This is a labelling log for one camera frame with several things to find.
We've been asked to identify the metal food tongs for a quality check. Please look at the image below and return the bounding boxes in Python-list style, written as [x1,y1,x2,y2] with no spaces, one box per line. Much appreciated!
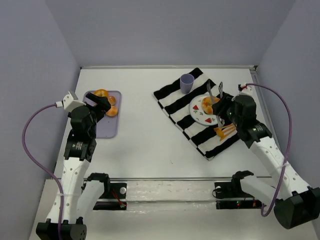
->
[206,79,225,128]

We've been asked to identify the large orange bread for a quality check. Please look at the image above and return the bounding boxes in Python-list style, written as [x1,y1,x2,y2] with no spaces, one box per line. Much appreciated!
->
[201,96,220,115]

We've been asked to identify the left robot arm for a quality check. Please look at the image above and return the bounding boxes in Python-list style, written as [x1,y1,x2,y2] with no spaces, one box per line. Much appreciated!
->
[35,92,111,240]

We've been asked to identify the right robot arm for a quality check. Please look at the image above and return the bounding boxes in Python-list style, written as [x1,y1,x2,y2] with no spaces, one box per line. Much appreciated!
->
[212,92,320,229]

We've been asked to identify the small golden bread roll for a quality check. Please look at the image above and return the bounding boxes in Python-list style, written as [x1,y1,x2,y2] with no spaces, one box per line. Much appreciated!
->
[105,105,119,117]

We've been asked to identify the lilac plastic tray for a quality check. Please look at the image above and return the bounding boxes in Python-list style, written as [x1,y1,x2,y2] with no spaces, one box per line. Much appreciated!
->
[96,90,122,139]

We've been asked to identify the orange plastic fork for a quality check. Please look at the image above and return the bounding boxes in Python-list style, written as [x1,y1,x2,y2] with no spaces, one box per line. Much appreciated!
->
[214,124,236,142]

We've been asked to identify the watermelon pattern plate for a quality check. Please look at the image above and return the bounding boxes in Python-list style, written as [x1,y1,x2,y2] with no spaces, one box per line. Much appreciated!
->
[189,94,218,126]

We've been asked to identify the lilac plastic cup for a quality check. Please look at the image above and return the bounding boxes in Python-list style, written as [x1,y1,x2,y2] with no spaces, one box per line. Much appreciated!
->
[179,73,195,94]

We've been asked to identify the black white striped cloth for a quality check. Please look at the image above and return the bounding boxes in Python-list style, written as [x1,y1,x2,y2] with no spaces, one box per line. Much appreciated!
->
[153,67,240,161]

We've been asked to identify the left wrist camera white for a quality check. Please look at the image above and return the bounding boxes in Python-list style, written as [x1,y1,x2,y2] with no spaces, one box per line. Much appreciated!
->
[55,91,86,112]

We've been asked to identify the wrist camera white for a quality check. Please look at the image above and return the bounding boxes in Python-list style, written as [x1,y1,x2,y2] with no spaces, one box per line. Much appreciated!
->
[55,91,86,112]
[238,83,253,97]

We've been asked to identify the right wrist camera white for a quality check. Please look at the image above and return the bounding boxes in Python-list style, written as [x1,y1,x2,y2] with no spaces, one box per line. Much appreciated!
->
[238,83,253,97]

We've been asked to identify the metal table edge rail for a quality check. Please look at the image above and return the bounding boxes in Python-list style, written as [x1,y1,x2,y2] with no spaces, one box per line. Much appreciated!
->
[80,65,257,71]

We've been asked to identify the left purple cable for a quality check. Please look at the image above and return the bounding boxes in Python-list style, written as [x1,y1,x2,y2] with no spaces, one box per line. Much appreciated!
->
[21,103,63,240]

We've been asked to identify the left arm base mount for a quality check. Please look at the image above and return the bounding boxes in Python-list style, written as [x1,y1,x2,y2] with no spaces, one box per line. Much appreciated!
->
[93,182,127,211]

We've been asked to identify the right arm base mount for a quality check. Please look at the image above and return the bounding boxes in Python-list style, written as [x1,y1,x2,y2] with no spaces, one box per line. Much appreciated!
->
[211,170,262,210]

